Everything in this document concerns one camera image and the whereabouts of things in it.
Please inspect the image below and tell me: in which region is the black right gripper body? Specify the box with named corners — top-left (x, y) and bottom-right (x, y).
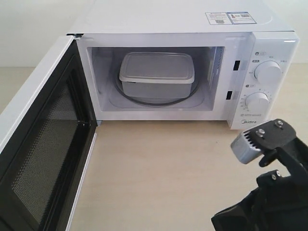
top-left (211, 138), bottom-right (308, 231)

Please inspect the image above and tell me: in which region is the white lidded plastic container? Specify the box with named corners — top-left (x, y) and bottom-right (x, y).
top-left (119, 52), bottom-right (195, 99)

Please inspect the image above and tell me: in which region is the white microwave door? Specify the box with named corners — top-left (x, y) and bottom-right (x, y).
top-left (0, 35), bottom-right (97, 231)

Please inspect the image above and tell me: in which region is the glass microwave turntable plate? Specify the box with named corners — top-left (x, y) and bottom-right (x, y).
top-left (114, 72), bottom-right (200, 107)

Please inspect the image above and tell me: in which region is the white Midea microwave body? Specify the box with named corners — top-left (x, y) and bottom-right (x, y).
top-left (68, 0), bottom-right (299, 129)

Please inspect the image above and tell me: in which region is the lower white timer knob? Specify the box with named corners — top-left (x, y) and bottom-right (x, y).
top-left (245, 92), bottom-right (269, 114)

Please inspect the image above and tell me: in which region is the upper white power knob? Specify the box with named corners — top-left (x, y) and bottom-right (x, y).
top-left (254, 61), bottom-right (282, 85)

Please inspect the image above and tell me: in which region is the blue white warning sticker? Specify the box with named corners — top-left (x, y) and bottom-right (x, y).
top-left (205, 12), bottom-right (256, 25)

